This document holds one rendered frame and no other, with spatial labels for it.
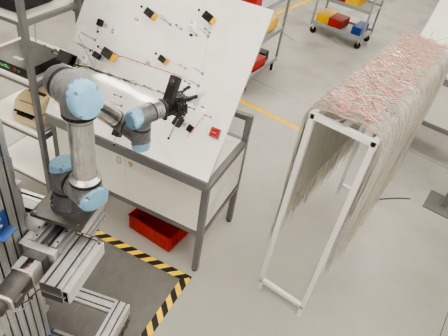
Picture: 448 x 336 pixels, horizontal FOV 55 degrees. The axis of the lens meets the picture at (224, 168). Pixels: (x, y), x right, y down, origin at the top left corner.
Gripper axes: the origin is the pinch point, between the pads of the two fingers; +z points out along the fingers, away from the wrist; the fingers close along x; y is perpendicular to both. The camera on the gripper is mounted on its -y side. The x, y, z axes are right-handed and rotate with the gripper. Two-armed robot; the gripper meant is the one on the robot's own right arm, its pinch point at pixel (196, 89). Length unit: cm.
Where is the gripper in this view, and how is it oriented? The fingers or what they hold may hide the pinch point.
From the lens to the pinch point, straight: 186.0
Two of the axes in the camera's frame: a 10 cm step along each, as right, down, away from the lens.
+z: 6.6, -4.0, 6.3
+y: -0.3, 8.3, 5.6
